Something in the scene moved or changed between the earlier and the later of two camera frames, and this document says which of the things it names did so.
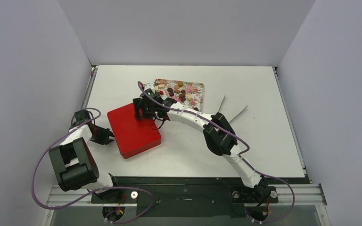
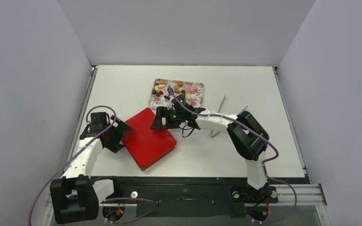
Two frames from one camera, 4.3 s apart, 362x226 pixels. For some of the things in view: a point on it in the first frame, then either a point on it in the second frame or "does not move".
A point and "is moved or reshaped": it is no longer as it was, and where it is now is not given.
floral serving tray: x=189 y=94 does not move
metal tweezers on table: x=240 y=113 does not move
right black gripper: x=142 y=108 -> x=166 y=118
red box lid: x=133 y=136 is moved or reshaped
